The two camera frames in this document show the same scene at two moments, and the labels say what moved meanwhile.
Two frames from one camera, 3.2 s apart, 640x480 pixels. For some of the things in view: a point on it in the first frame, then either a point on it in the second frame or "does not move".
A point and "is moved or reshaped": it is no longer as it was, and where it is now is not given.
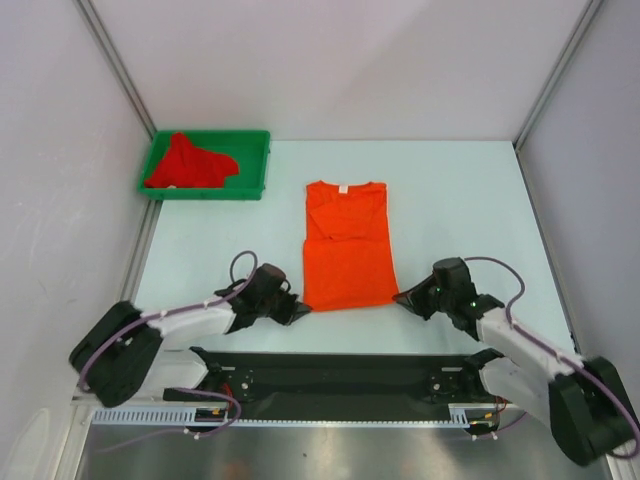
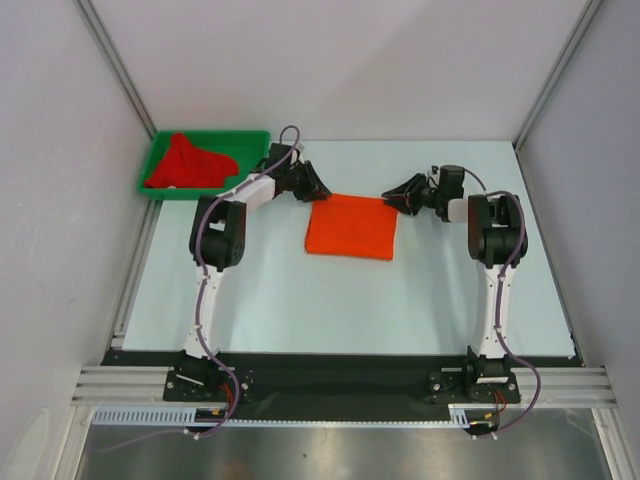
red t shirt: (188, 167) does not move
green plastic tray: (250, 150) does not move
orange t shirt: (348, 258) is moved or reshaped
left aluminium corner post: (117, 64) does not move
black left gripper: (292, 308) -> (312, 182)
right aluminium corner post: (591, 8) does not move
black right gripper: (414, 298) -> (399, 195)
